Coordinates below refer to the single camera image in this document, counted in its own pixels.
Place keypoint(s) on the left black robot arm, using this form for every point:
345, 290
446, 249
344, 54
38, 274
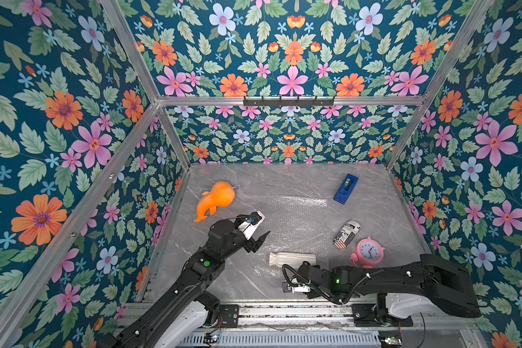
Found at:
187, 305

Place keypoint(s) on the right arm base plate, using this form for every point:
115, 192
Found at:
368, 315

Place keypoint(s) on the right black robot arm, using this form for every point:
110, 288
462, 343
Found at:
406, 289

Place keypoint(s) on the clear bubble wrap sheet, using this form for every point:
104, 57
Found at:
297, 225

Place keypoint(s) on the american flag can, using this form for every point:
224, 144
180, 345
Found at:
346, 234

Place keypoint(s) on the orange plush toy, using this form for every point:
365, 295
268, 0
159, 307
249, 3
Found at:
221, 194

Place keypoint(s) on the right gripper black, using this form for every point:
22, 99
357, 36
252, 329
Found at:
302, 272

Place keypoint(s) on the blue tape dispenser box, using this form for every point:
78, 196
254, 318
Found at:
346, 188

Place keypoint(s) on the pink alarm clock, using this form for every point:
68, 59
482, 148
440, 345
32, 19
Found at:
368, 253

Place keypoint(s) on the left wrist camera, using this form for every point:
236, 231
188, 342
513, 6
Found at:
250, 223

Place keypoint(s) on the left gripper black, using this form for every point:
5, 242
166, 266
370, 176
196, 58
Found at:
254, 246

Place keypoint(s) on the black wall hook rail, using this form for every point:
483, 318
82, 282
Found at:
281, 101

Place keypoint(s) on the aluminium front rail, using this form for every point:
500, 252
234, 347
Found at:
321, 315

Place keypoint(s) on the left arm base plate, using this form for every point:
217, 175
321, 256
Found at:
226, 317

